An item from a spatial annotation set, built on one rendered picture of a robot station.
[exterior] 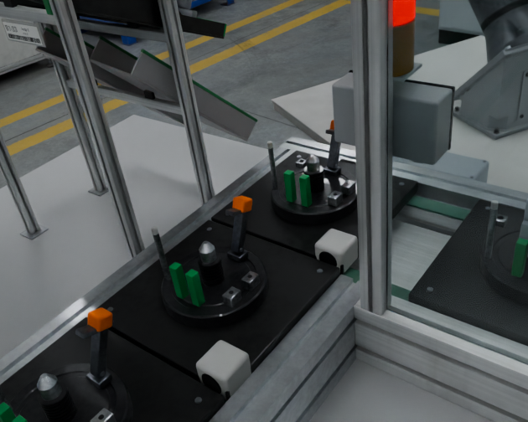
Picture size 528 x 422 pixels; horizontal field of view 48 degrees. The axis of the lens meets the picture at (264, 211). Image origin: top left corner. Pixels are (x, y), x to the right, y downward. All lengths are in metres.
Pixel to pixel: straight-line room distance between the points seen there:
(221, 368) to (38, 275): 0.53
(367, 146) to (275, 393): 0.29
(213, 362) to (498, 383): 0.32
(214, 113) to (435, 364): 0.55
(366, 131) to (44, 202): 0.86
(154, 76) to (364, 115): 0.43
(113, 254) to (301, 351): 0.49
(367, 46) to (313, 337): 0.35
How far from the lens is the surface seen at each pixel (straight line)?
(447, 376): 0.76
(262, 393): 0.68
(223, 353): 0.68
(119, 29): 1.00
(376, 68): 0.57
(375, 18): 0.56
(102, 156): 0.86
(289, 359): 0.72
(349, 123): 0.65
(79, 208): 1.26
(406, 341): 0.76
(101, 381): 0.69
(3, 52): 4.94
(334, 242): 0.81
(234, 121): 1.06
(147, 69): 0.93
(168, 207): 1.19
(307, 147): 1.12
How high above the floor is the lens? 1.49
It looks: 34 degrees down
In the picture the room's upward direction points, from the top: 8 degrees counter-clockwise
